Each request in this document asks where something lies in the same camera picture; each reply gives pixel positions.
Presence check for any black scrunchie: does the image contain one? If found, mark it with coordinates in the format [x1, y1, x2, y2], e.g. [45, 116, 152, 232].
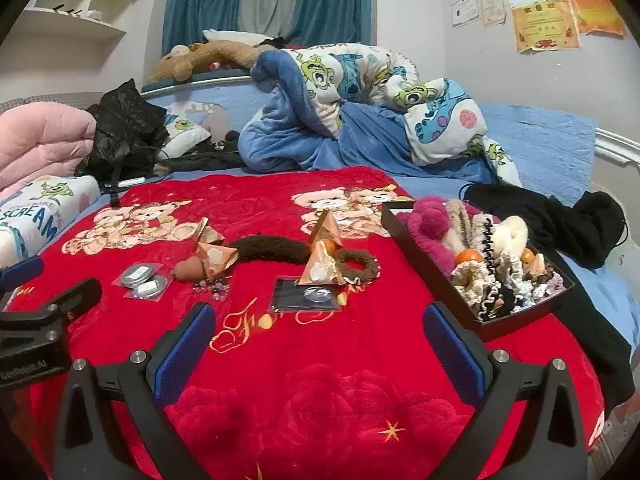
[492, 285, 522, 312]

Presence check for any brown makeup sponge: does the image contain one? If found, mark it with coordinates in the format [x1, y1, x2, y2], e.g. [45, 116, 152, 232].
[172, 256, 208, 281]

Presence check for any large cartoon pillow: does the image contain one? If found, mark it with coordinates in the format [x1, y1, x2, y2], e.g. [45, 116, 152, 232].
[0, 175, 101, 268]

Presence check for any red printed blanket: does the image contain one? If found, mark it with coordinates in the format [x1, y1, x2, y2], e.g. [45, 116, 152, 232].
[5, 166, 606, 480]

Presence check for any tall white wall certificate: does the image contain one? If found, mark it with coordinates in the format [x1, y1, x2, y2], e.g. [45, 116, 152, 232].
[479, 0, 507, 27]

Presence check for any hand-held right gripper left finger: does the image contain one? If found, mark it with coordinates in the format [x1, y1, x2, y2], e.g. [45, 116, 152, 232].
[52, 302, 217, 480]

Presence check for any black cloth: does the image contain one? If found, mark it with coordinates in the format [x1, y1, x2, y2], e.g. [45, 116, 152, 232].
[547, 257, 637, 406]

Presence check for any orange wall certificate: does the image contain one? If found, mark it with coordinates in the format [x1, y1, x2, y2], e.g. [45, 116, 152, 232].
[570, 0, 628, 36]

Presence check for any brown fuzzy hair clip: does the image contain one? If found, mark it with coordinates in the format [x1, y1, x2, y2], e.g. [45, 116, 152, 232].
[227, 235, 312, 266]

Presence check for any black knit garment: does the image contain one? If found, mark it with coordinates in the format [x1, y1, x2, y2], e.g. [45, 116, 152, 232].
[462, 183, 627, 269]

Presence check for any blue bed sheet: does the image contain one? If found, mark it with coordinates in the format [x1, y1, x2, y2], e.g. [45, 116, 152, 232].
[142, 80, 640, 346]

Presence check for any white plush toy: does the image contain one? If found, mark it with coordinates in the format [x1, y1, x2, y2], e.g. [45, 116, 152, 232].
[202, 27, 281, 47]

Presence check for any striped beige fur band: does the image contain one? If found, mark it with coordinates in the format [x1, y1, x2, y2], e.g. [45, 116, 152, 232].
[445, 199, 482, 253]

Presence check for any black storage box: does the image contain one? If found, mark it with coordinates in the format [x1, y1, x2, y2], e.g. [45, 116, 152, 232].
[381, 202, 588, 343]

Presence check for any pink quilt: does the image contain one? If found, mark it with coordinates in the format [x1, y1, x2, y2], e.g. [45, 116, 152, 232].
[0, 105, 98, 201]

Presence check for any cream frilly scrunchie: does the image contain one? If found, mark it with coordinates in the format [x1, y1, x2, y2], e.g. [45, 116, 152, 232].
[452, 260, 501, 295]

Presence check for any white wall shelf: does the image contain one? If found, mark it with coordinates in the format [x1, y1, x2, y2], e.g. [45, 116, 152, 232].
[10, 7, 128, 43]

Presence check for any clear bead bracelet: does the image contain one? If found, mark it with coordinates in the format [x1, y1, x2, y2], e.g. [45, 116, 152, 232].
[192, 280, 232, 302]

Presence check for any cream plush hair clip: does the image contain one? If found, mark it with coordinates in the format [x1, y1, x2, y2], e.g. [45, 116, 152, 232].
[492, 216, 530, 261]

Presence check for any black card packet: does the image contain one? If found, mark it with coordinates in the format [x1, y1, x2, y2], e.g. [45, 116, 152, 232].
[268, 276, 351, 313]

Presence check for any brown fuzzy scrunchie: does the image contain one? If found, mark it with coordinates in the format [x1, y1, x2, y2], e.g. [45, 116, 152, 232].
[332, 247, 379, 286]

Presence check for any magenta plush hair band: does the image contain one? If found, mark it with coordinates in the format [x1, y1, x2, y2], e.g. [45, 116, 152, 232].
[400, 196, 458, 271]

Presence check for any lilac scrunchie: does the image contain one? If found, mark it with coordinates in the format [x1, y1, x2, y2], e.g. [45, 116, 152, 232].
[532, 275, 571, 301]

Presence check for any large yellow wall certificate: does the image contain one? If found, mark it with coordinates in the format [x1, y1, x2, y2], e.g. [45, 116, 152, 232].
[511, 0, 581, 52]

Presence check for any small cartoon pillow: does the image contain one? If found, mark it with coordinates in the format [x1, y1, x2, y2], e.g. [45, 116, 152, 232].
[162, 102, 213, 158]

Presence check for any brown plush toy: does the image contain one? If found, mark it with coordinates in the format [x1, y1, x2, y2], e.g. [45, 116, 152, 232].
[147, 40, 276, 83]

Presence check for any white bed headboard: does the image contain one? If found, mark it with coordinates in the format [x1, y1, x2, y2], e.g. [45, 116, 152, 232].
[592, 127, 640, 166]

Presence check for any cartoon monster quilt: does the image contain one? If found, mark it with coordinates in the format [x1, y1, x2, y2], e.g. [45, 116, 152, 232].
[239, 42, 523, 188]

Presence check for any black plastic bag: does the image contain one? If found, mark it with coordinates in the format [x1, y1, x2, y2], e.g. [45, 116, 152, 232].
[75, 79, 171, 181]

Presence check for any black spiral hair tie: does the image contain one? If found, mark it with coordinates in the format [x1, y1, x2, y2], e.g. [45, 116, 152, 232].
[480, 217, 499, 267]

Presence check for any small white wall certificate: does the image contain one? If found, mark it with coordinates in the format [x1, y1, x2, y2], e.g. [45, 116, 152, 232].
[451, 0, 481, 28]

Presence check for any copper pyramid gift box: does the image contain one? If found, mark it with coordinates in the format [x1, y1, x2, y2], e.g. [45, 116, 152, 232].
[312, 208, 346, 251]
[196, 241, 240, 281]
[300, 241, 346, 286]
[192, 217, 226, 246]

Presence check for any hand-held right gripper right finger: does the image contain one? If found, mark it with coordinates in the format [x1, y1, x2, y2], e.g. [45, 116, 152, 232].
[422, 302, 588, 480]

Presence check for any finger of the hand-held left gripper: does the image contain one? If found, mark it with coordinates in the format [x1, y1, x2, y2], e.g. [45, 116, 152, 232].
[0, 255, 46, 292]
[41, 277, 104, 322]

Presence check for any dark brown garment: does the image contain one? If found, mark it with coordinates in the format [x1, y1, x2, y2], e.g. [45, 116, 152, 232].
[155, 132, 246, 176]

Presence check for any blue curtain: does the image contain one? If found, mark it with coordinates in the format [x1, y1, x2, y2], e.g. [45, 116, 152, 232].
[162, 0, 243, 56]
[295, 0, 373, 48]

